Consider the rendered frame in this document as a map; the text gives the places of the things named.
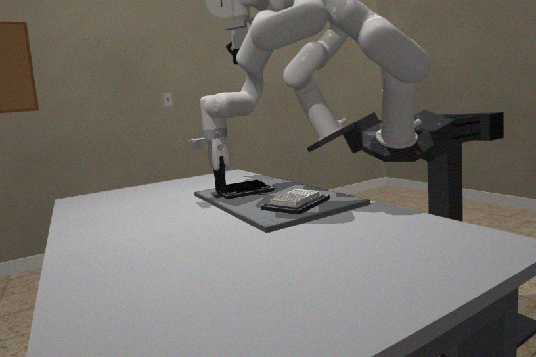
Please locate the grey rectangular frame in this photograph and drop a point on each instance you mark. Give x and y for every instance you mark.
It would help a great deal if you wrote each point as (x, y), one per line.
(232, 195)

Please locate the black rectangular frame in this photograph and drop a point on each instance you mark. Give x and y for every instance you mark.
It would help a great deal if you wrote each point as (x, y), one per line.
(295, 209)

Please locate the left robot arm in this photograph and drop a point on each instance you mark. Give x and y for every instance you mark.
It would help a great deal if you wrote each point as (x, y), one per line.
(403, 62)

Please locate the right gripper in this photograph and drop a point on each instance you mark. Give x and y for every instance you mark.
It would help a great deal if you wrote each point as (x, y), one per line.
(238, 36)

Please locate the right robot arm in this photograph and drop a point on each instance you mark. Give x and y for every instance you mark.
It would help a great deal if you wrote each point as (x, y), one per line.
(298, 74)

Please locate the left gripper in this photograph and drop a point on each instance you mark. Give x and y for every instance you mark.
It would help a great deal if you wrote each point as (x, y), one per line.
(218, 155)

